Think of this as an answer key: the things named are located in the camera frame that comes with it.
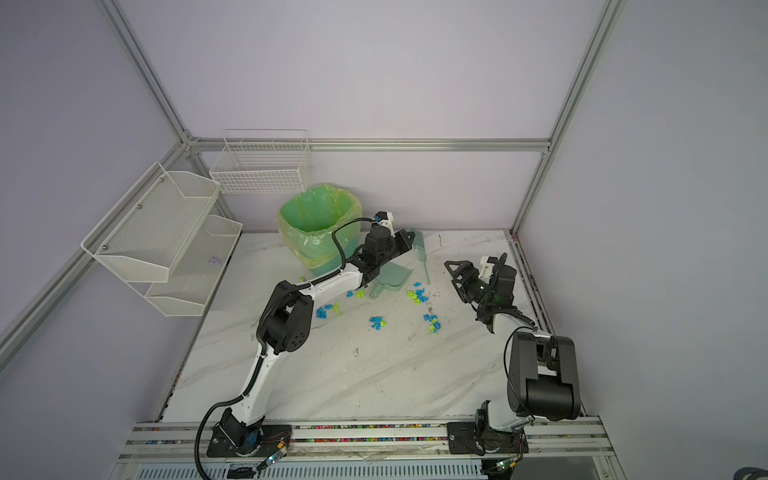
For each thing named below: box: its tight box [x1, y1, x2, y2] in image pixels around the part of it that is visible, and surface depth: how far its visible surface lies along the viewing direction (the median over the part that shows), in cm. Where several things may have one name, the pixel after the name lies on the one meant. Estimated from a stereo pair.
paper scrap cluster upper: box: [407, 282, 429, 306], surface depth 103 cm
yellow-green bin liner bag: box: [277, 184, 363, 268], surface depth 94 cm
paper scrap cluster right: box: [423, 314, 441, 336], surface depth 95 cm
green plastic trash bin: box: [278, 184, 362, 275], surface depth 94 cm
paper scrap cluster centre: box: [369, 316, 387, 331], surface depth 96 cm
